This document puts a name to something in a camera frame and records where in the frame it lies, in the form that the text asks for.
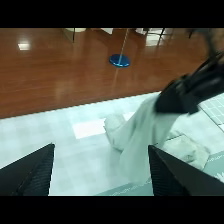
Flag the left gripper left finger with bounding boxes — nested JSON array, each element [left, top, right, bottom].
[[0, 143, 56, 197]]

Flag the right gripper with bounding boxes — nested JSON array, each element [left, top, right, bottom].
[[154, 74, 210, 116]]

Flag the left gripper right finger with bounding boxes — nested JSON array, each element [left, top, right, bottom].
[[147, 144, 224, 197]]

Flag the pale green shirt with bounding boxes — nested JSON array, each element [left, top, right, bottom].
[[103, 93, 212, 186]]

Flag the blue round floor stand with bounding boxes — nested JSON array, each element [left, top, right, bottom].
[[108, 28, 131, 69]]

